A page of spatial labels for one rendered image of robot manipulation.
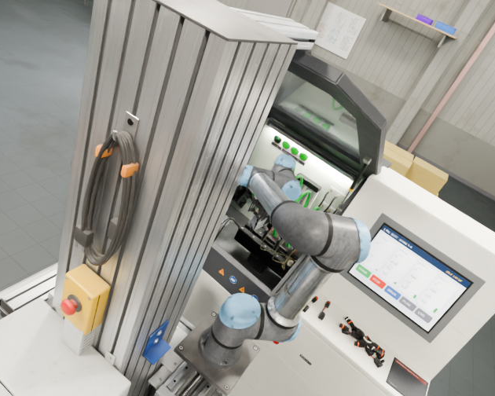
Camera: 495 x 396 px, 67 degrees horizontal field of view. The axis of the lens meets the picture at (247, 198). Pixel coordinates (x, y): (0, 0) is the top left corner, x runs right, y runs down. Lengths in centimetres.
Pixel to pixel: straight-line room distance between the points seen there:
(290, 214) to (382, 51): 782
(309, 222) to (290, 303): 33
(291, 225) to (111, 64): 54
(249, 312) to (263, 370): 85
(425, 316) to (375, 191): 57
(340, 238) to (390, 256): 82
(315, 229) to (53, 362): 68
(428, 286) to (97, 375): 131
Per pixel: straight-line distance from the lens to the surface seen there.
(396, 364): 184
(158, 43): 60
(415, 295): 179
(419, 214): 172
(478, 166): 877
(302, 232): 92
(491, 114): 859
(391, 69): 862
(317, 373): 184
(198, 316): 212
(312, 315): 174
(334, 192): 200
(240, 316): 117
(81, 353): 105
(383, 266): 177
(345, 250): 97
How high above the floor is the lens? 213
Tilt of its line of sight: 31 degrees down
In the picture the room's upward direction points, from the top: 25 degrees clockwise
